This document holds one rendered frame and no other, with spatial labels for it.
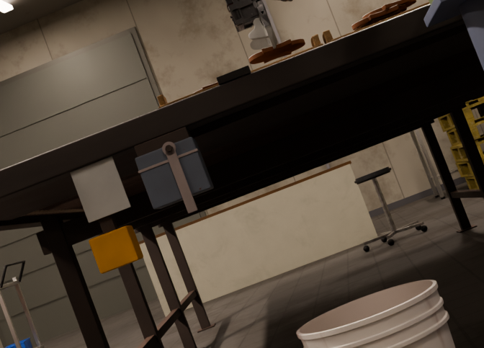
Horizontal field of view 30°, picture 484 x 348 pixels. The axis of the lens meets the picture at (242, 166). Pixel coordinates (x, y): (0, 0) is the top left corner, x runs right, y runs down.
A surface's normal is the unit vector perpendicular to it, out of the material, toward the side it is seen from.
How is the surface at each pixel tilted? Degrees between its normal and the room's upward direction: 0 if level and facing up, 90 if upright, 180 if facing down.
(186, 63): 90
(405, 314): 93
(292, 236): 90
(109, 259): 90
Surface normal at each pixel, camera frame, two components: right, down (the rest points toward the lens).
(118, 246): -0.04, -0.04
